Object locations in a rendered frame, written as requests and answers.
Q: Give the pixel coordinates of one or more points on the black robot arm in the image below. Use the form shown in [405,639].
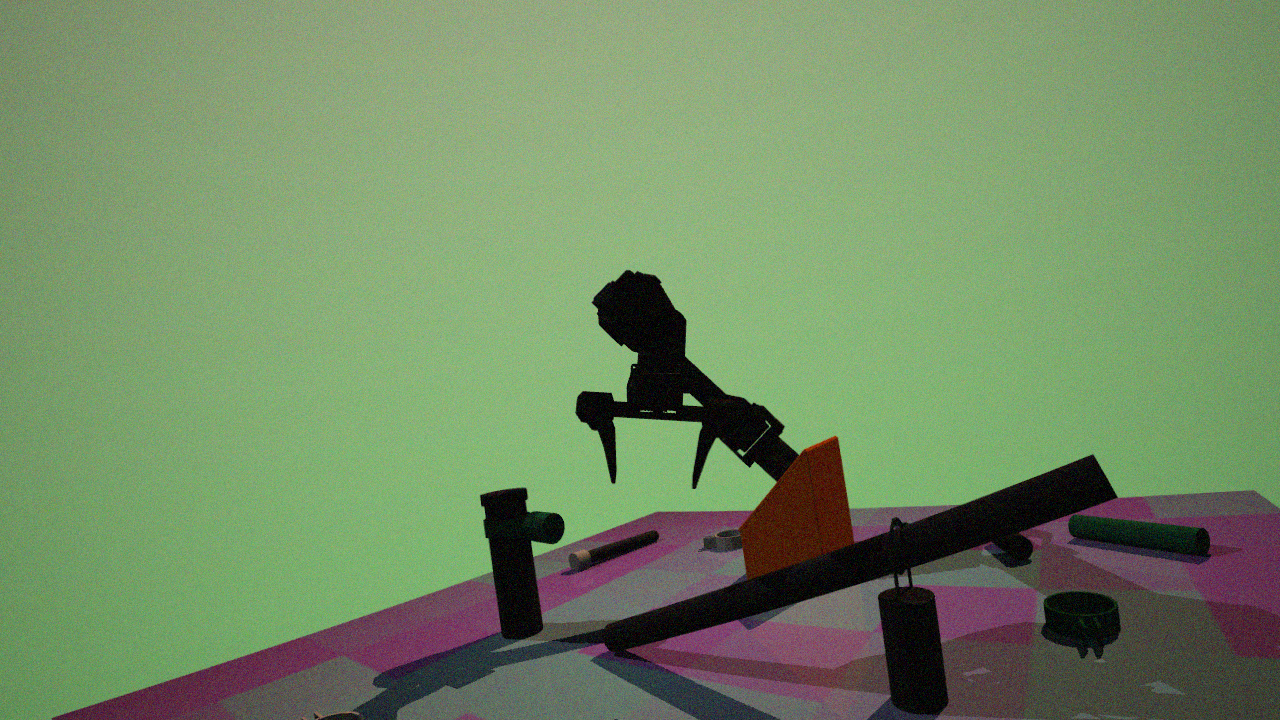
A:
[636,311]

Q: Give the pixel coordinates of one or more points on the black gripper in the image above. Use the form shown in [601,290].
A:
[598,409]

